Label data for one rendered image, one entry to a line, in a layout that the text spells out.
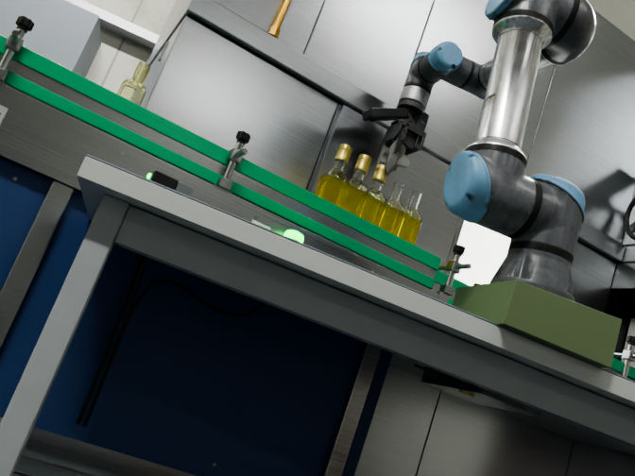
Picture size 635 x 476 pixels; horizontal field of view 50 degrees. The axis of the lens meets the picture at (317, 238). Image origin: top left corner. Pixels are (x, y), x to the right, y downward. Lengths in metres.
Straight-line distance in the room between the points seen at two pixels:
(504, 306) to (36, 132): 0.89
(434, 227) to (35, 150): 1.12
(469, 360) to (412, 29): 1.21
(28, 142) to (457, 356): 0.85
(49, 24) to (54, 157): 3.07
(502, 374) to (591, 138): 1.44
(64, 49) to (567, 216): 3.47
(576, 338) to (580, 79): 1.46
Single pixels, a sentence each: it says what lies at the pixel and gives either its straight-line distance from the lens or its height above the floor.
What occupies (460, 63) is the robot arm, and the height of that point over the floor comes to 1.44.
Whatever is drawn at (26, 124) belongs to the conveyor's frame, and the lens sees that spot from 1.36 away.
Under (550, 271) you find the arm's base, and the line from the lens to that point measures 1.26.
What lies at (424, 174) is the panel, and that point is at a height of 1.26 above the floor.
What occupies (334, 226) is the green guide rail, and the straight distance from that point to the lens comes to 1.52.
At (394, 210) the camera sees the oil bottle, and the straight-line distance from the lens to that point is 1.73.
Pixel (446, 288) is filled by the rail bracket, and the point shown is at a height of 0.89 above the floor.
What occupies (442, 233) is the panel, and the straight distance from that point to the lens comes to 2.00.
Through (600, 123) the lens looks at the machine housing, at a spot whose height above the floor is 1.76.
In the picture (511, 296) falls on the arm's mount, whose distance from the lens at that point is 1.15.
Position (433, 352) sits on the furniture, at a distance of 1.15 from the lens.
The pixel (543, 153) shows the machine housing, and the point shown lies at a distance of 2.34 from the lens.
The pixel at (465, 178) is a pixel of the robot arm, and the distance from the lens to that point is 1.23.
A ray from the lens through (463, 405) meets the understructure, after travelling 2.09.
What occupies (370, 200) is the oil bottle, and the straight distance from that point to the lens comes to 1.70.
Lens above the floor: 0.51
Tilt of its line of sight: 14 degrees up
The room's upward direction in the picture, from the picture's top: 20 degrees clockwise
